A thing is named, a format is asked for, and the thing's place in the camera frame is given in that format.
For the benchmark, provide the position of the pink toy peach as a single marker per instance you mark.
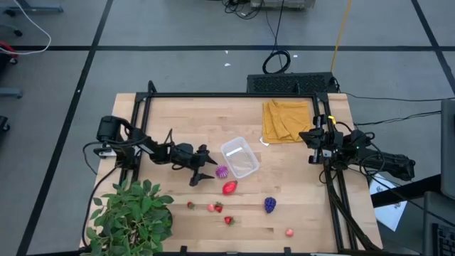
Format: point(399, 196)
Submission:
point(211, 208)
point(289, 233)

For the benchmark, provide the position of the white paper sheet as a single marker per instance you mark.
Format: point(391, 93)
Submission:
point(389, 213)

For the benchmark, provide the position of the black caster foot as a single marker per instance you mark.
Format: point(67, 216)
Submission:
point(3, 123)

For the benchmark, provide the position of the purple white striped ball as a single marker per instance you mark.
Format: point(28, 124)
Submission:
point(222, 171)

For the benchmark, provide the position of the grey furniture base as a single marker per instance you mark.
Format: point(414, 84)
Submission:
point(35, 9)

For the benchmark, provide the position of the clear plastic tupperware container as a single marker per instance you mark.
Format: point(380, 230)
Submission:
point(241, 158)

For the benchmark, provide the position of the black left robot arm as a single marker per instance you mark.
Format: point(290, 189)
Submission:
point(142, 144)

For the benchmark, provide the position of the small white plastic scrap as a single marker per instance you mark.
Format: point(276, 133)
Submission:
point(263, 142)

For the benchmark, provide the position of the black flat bar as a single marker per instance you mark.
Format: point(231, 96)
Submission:
point(405, 190)

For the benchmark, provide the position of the small toy strawberry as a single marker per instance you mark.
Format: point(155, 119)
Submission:
point(218, 208)
point(190, 205)
point(228, 220)

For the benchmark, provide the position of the large red toy fruit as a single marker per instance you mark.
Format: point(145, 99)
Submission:
point(229, 187)

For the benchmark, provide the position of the grey monitor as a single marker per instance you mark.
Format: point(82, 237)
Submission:
point(448, 149)

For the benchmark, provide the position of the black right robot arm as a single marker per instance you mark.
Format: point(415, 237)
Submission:
point(391, 163)

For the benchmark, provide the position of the grey desk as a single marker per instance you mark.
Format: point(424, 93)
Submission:
point(437, 213)

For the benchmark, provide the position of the grey furniture leg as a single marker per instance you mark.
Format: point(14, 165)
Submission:
point(10, 93)

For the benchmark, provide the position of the green potted plant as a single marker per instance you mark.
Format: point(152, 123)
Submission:
point(131, 217)

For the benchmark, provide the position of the grey equipment box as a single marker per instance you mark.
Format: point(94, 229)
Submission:
point(284, 3)

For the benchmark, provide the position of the black table edge bracket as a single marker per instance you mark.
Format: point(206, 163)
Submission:
point(183, 250)
point(287, 250)

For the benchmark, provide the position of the purple toy grape bunch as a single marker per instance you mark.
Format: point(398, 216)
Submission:
point(270, 205)

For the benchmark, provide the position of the small yellow tag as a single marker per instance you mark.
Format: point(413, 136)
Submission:
point(331, 119)

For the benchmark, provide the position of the black keyboard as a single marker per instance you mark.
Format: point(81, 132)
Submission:
point(445, 241)

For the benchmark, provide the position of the red object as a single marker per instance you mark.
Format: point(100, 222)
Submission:
point(7, 49)

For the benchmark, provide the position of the folded yellow cloth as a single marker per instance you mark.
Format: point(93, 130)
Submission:
point(284, 121)

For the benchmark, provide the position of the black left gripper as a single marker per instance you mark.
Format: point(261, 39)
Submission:
point(186, 156)

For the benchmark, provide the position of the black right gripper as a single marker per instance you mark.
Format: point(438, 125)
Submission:
point(332, 142)

